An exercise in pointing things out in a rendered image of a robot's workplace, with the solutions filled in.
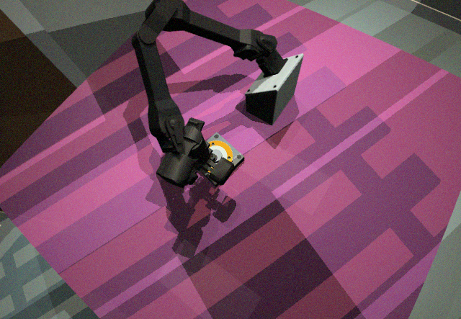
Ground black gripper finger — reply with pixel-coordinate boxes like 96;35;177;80
199;155;218;174

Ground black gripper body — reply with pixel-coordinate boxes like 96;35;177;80
192;141;235;185

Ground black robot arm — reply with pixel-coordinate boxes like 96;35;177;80
131;0;288;188

